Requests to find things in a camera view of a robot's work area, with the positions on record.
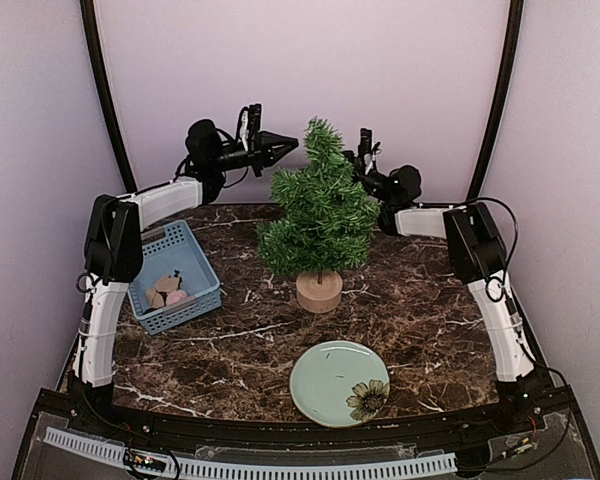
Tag white cable duct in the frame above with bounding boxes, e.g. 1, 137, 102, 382
42, 427, 457, 479

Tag blue plastic basket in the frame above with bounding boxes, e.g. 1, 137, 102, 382
128, 220, 222, 335

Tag black frame post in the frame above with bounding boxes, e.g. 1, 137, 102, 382
79, 0, 137, 193
466, 0, 524, 200

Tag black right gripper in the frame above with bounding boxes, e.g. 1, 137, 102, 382
318, 151, 396, 205

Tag black right frame post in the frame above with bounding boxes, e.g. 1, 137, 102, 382
466, 0, 524, 200

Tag pink ornament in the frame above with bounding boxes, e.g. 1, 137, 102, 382
165, 290, 187, 306

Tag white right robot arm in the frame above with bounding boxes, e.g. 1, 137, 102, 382
344, 147, 534, 395

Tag tan wooden ornaments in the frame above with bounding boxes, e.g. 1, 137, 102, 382
145, 275, 181, 309

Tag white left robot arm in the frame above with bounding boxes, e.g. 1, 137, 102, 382
73, 109, 299, 388

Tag green flower plate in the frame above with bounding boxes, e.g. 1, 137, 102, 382
289, 340, 391, 428

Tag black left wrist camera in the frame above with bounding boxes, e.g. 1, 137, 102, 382
236, 103, 262, 151

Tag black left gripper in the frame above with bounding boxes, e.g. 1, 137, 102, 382
213, 130, 300, 176

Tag small green christmas tree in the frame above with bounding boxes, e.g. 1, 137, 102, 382
257, 117, 380, 314

